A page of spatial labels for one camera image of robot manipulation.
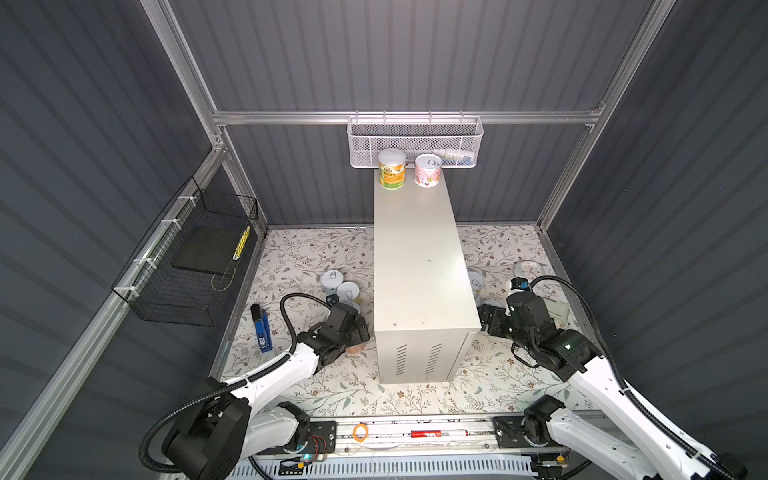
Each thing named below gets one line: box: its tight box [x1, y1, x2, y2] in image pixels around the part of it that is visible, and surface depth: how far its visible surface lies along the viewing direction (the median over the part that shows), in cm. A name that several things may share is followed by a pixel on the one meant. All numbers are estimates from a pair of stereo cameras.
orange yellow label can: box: [378, 148, 407, 190], surface depth 80 cm
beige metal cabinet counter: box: [373, 169, 481, 384], surface depth 71 cm
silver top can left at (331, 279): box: [321, 269, 343, 295], surface depth 101 cm
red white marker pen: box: [410, 429, 469, 438], surface depth 75 cm
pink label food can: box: [414, 153, 443, 188], surface depth 82 cm
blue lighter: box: [250, 304, 273, 353], surface depth 93 cm
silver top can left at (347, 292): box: [336, 281, 360, 304], surface depth 98 cm
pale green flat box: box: [543, 297, 571, 330], surface depth 92 cm
